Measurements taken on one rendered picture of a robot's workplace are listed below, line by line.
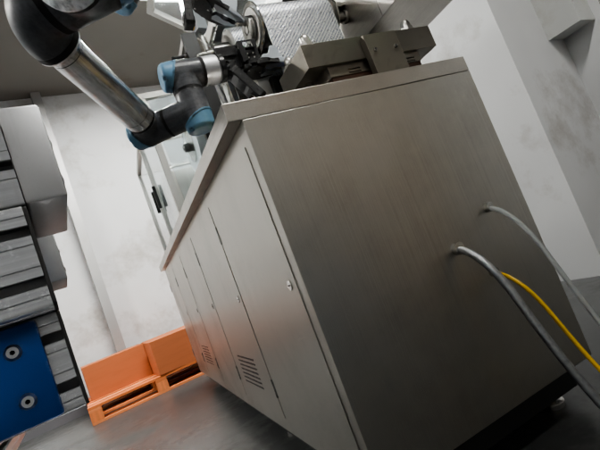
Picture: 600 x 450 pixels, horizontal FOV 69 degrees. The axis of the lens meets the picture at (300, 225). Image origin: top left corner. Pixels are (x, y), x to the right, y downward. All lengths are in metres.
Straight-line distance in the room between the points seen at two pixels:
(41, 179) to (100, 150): 4.53
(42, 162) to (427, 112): 0.86
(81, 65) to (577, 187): 2.14
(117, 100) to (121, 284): 3.64
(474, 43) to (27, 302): 2.42
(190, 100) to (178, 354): 2.85
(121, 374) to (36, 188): 3.69
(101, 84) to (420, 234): 0.75
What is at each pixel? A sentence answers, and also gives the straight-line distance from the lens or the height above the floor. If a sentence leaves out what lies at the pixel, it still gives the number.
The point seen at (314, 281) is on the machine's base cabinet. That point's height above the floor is 0.51.
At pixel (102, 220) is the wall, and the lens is 4.73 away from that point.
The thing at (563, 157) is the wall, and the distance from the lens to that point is 2.47.
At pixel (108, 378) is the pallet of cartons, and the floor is 0.25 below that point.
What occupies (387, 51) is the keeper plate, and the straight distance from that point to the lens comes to 1.19.
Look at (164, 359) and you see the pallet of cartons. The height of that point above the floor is 0.24.
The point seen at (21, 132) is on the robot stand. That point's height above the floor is 0.75.
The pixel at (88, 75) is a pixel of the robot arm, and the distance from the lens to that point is 1.02.
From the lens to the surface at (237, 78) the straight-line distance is 1.22.
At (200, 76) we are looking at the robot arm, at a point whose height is 1.09.
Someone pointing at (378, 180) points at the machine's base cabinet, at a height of 0.66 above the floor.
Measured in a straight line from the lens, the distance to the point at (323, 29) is 1.43.
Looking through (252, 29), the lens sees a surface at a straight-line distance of 1.38.
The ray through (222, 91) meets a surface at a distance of 2.08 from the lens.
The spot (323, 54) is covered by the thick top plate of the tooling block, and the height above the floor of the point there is 1.00.
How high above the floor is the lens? 0.55
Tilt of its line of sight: 5 degrees up
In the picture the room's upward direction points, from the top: 21 degrees counter-clockwise
